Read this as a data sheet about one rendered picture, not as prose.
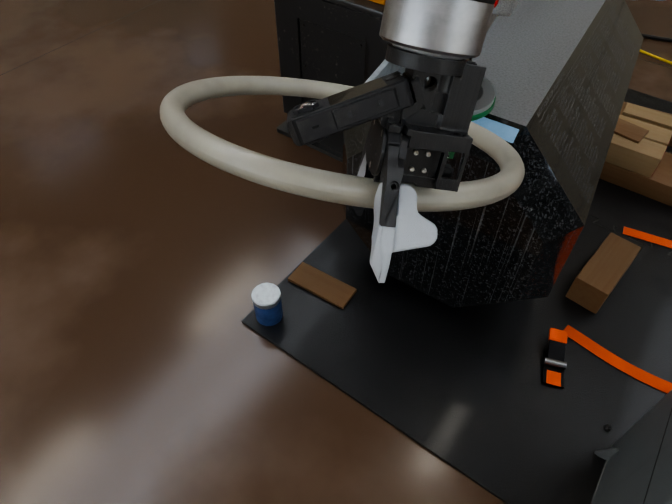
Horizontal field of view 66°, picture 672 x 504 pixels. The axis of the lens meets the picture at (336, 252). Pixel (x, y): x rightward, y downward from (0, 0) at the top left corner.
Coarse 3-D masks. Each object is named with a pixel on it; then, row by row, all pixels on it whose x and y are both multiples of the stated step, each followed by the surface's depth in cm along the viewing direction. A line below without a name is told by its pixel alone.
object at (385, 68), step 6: (492, 18) 116; (384, 60) 96; (384, 66) 94; (390, 66) 97; (396, 66) 100; (378, 72) 93; (384, 72) 95; (390, 72) 98; (402, 72) 101; (372, 78) 91
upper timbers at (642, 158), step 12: (636, 120) 236; (648, 132) 230; (660, 132) 230; (612, 144) 225; (624, 144) 224; (636, 144) 224; (648, 144) 224; (660, 144) 224; (612, 156) 228; (624, 156) 225; (636, 156) 222; (648, 156) 219; (660, 156) 219; (624, 168) 229; (636, 168) 226; (648, 168) 223
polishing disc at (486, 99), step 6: (486, 84) 135; (480, 90) 133; (486, 90) 133; (492, 90) 133; (480, 96) 132; (486, 96) 132; (492, 96) 132; (480, 102) 130; (486, 102) 130; (492, 102) 131; (480, 108) 128; (486, 108) 129; (474, 114) 128
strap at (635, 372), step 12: (624, 228) 217; (648, 240) 213; (660, 240) 213; (576, 336) 183; (588, 348) 180; (600, 348) 180; (612, 360) 177; (624, 360) 177; (624, 372) 174; (636, 372) 174; (648, 384) 171; (660, 384) 171
